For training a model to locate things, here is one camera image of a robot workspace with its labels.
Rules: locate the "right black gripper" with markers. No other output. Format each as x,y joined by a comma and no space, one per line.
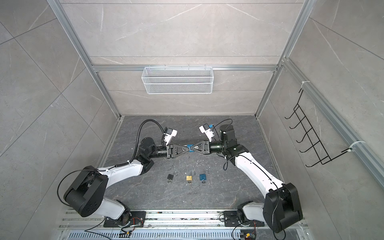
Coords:
206,146

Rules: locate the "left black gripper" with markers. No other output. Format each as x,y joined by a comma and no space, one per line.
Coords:
172,150

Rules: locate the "light blue padlock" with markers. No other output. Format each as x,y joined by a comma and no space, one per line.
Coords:
189,147

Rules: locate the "teal blue padlock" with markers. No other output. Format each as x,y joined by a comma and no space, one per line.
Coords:
203,176

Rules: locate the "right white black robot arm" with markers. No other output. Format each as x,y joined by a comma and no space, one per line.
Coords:
282,206

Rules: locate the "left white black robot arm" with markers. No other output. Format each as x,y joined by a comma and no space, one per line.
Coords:
86,194

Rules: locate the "black padlock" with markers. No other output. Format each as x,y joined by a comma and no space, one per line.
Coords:
170,178

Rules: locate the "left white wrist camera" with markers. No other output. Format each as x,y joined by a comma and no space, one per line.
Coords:
168,135

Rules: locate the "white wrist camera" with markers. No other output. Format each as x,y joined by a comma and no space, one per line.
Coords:
168,135
207,130

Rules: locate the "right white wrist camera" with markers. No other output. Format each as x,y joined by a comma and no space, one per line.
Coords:
207,130

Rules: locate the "aluminium mounting rail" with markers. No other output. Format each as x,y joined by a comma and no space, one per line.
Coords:
184,219

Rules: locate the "white wire mesh basket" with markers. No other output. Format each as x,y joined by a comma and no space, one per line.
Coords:
178,80

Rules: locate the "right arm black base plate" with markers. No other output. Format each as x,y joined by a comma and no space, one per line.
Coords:
232,219

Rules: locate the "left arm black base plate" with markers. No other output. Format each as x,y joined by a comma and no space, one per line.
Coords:
133,219

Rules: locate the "black wire hook rack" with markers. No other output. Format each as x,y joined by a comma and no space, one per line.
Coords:
310,135

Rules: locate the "white slotted cable duct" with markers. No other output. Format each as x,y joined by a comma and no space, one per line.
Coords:
207,234

